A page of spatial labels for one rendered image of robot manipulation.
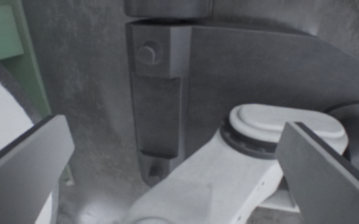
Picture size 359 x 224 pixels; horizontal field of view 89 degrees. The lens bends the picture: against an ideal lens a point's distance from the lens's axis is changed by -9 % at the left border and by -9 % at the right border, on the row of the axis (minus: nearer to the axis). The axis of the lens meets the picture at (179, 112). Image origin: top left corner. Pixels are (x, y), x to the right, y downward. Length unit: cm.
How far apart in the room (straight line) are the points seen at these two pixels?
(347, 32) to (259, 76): 31
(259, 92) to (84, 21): 59
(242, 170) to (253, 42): 26
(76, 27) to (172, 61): 44
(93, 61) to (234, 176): 63
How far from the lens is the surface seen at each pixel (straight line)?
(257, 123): 35
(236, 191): 30
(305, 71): 49
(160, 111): 51
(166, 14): 43
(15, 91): 69
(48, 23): 86
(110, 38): 72
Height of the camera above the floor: 61
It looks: 58 degrees down
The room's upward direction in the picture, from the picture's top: 157 degrees counter-clockwise
